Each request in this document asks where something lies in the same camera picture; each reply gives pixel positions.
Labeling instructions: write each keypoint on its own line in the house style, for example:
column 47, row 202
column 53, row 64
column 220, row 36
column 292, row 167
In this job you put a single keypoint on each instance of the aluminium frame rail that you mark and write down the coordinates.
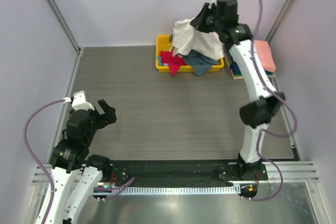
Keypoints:
column 292, row 172

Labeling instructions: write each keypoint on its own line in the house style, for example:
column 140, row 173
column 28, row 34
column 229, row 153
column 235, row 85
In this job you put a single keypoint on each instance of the grey blue t shirt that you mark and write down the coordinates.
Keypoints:
column 199, row 63

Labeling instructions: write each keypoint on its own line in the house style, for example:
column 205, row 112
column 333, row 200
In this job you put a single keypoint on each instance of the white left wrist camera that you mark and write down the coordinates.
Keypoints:
column 80, row 102

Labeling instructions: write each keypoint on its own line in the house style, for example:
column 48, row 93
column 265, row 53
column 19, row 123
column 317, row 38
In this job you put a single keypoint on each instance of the light blue cloth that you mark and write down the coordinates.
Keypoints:
column 159, row 61

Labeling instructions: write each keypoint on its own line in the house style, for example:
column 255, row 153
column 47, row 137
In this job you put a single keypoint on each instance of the yellow plastic bin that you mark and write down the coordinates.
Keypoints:
column 163, row 43

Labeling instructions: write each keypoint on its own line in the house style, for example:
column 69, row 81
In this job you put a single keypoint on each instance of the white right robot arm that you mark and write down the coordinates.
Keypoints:
column 264, row 103

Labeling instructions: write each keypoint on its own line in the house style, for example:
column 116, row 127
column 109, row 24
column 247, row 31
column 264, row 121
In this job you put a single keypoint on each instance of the aluminium corner post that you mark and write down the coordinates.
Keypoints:
column 279, row 19
column 59, row 17

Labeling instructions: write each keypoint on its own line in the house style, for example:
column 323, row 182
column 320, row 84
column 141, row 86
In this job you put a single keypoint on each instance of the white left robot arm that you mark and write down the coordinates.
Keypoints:
column 74, row 173

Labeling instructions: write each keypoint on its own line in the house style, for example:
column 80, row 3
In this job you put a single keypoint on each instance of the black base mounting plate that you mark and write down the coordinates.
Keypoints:
column 183, row 173

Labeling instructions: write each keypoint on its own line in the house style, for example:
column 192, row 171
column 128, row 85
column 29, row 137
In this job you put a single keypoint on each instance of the folded navy blue t shirt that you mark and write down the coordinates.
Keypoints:
column 233, row 65

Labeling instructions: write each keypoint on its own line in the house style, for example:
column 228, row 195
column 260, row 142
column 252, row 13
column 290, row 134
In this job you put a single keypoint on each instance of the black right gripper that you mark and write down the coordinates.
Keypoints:
column 198, row 22

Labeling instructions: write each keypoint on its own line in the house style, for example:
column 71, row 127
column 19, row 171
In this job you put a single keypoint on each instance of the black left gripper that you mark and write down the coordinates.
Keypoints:
column 108, row 116

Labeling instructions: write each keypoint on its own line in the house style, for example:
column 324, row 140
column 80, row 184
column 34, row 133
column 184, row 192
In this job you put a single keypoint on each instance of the magenta red t shirt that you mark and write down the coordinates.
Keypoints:
column 171, row 61

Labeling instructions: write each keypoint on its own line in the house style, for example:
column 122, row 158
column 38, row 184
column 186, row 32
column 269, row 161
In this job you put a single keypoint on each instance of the right aluminium corner post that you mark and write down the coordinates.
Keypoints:
column 279, row 19

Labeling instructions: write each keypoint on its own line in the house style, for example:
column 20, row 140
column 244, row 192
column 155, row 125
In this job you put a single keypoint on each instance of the white slotted cable duct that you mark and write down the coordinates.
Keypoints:
column 153, row 191

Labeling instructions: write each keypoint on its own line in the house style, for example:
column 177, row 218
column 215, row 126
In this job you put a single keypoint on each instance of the left aluminium corner post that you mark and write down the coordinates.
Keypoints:
column 59, row 17

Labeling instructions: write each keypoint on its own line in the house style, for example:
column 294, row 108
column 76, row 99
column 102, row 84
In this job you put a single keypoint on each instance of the cream white t shirt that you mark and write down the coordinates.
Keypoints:
column 186, row 38

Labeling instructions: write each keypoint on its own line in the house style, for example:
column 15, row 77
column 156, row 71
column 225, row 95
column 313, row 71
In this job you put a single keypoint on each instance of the folded pink t shirt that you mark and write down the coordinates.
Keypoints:
column 265, row 56

